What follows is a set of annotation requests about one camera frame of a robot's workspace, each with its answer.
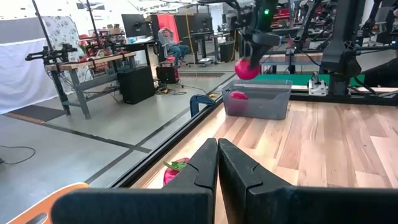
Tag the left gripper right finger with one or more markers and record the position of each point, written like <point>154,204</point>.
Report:
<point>280,205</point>

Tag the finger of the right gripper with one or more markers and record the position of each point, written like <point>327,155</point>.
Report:
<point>259,56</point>

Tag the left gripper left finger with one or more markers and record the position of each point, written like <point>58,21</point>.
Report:
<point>155,205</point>

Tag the red plastic tomato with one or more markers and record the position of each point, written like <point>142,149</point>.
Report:
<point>242,71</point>
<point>170,175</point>
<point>238,95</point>

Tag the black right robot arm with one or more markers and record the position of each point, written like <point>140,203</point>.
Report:
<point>342,37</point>

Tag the black robot arm on workbench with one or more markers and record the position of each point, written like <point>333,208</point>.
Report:
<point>49,56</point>

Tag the green floor mat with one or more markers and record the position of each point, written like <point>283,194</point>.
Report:
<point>280,79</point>

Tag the black trash bin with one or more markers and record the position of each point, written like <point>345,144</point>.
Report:
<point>227,51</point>

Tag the translucent grey plastic basket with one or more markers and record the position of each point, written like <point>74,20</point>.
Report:
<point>258,109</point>

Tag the small grey dolly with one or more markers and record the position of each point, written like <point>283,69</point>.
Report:
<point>205,61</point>

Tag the dark office desk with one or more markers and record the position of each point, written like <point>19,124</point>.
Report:
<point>205,35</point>

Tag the dark bar clamp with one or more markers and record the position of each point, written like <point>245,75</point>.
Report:
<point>202,101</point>

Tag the person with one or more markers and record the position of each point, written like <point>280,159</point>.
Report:
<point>382,74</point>
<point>169,39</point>

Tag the black and red case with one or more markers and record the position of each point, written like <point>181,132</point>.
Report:
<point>168,74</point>

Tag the orange plastic basket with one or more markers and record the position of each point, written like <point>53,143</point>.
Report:
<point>62,193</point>

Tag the office chair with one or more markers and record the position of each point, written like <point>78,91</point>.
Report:
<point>164,54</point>

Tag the red panel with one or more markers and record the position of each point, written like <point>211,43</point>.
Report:
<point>168,23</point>

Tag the black cabinet box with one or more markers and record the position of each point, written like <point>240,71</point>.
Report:
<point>136,85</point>

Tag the black computer monitor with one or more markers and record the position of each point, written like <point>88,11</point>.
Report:
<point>135,25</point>

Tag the dark floor mat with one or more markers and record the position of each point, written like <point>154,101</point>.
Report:
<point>37,113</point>

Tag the wooden workbench with grey legs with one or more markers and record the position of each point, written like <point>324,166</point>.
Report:
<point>81,63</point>

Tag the black stand pole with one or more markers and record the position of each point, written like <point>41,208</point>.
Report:
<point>42,25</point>
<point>92,21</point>

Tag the white curtain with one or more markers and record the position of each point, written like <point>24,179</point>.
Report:
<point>25,77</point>

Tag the floral patterned cloth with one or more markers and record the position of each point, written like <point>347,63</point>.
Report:
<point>65,34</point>

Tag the black aluminium table frame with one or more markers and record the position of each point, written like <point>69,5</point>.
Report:
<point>161,152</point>

